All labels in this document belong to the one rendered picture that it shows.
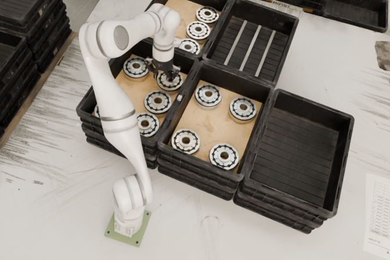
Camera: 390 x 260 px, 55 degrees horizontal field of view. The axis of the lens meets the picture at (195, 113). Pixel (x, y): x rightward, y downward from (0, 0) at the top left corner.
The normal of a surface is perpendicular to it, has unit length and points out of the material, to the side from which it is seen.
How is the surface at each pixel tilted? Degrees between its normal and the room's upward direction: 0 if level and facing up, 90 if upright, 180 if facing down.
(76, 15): 0
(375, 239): 0
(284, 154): 0
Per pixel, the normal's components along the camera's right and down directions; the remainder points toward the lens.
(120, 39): 0.88, 0.03
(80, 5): 0.09, -0.53
